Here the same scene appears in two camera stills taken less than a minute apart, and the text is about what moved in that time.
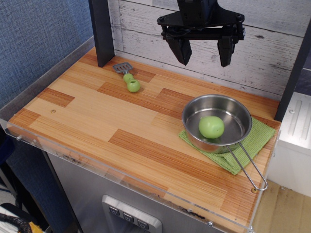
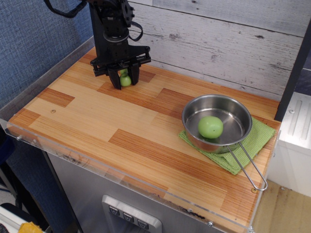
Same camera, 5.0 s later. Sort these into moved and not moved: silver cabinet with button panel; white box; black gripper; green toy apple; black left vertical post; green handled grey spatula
Moved: black gripper; green handled grey spatula
Not moved: black left vertical post; green toy apple; white box; silver cabinet with button panel
